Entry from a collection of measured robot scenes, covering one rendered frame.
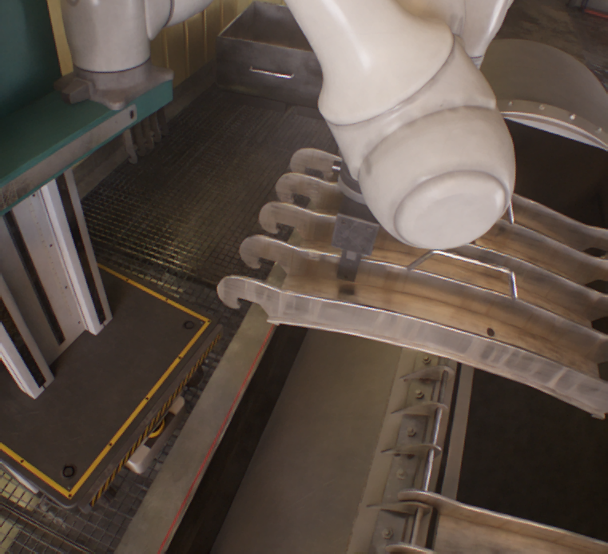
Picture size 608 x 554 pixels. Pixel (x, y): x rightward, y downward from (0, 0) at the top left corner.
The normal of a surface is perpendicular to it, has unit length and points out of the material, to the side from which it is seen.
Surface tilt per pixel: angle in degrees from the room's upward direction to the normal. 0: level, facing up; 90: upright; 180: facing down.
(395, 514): 29
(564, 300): 90
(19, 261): 90
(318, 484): 45
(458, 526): 15
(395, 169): 70
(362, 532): 34
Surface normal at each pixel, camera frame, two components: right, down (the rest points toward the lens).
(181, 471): 0.11, -0.69
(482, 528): -0.10, -0.76
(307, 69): -0.25, 0.66
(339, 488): -0.53, -0.73
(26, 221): 0.89, 0.38
